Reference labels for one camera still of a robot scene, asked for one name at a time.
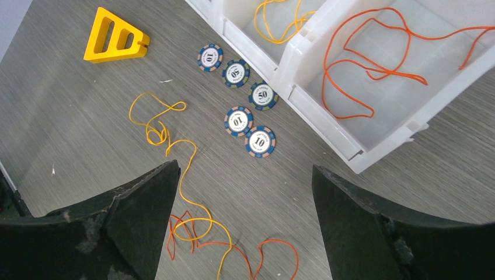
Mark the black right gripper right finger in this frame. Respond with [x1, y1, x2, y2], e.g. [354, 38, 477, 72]
[312, 166, 494, 279]

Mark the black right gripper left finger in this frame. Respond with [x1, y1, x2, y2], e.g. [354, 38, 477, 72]
[1, 160, 181, 279]

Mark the black poker chip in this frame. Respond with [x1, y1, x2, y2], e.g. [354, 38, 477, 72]
[248, 80, 278, 111]
[222, 58, 250, 88]
[224, 106, 254, 137]
[197, 43, 224, 72]
[245, 125, 276, 159]

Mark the right clear plastic bin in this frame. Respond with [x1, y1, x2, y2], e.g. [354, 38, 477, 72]
[273, 1, 494, 173]

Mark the clear plastic bin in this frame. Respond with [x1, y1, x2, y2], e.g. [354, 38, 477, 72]
[187, 0, 324, 81]
[273, 1, 494, 173]

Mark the yellow triangular plastic part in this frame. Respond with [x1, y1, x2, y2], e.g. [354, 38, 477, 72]
[83, 6, 151, 64]

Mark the middle clear plastic bin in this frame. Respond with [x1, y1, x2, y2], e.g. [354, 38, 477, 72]
[187, 0, 324, 81]

